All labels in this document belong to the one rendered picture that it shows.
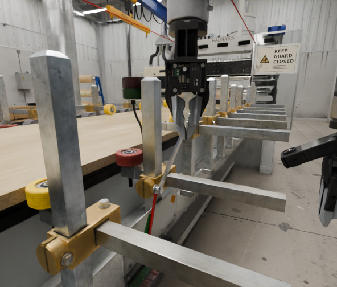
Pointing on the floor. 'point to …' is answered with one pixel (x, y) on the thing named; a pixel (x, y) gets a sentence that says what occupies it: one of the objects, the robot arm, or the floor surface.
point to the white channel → (240, 17)
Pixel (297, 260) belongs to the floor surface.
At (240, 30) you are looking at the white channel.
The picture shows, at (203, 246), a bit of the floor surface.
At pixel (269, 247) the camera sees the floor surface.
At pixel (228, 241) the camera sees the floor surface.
